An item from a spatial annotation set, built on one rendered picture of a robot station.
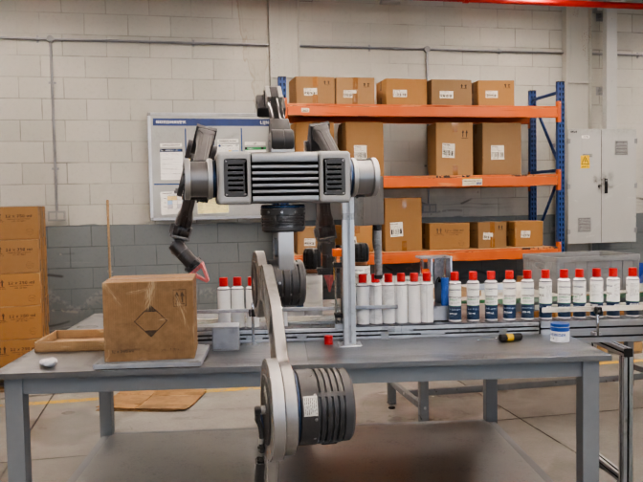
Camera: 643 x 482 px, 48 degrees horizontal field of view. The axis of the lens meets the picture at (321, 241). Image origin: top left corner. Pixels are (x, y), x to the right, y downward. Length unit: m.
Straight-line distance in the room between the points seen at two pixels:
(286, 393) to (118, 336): 0.99
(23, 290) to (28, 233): 0.42
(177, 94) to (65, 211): 1.55
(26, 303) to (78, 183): 1.76
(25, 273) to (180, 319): 3.41
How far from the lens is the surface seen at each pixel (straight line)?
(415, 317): 2.91
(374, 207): 2.76
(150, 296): 2.49
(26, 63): 7.38
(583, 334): 3.09
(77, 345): 2.88
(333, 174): 2.13
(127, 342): 2.52
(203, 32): 7.34
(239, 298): 2.86
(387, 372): 2.52
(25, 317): 5.84
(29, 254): 5.79
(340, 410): 1.71
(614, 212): 8.17
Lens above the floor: 1.37
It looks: 3 degrees down
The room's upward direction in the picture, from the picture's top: 1 degrees counter-clockwise
